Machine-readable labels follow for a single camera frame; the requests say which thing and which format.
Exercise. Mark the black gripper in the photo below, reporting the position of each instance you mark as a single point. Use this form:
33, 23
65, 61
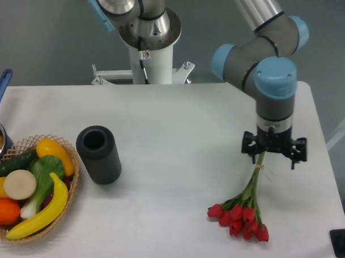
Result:
270, 141

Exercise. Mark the red tulip bouquet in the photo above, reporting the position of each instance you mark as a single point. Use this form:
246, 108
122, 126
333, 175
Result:
241, 214

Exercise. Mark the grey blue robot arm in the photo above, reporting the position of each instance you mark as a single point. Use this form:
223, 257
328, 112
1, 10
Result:
261, 69

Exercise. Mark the black device at edge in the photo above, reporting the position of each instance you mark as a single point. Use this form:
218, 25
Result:
337, 237

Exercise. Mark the dark grey ribbed vase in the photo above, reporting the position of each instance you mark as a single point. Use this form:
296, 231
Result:
97, 148

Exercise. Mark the yellow banana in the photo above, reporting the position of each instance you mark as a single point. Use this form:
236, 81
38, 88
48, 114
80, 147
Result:
46, 215

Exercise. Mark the yellow lemon squash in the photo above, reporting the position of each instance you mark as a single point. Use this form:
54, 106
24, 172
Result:
51, 147

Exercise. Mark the green bok choy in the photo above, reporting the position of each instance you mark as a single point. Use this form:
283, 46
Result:
41, 169

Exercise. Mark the woven wicker basket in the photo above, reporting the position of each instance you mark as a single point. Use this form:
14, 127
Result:
27, 145

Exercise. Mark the green cucumber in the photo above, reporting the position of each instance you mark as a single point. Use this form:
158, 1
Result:
19, 162

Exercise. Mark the beige round radish slice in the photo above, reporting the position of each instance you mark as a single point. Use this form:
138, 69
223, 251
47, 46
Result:
20, 184

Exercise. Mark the orange fruit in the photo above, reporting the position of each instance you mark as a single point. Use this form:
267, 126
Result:
9, 212

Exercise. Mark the white frame at right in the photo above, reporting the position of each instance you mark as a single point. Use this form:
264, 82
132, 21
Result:
336, 135

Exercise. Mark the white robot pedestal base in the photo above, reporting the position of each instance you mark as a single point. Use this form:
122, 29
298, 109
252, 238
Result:
150, 45

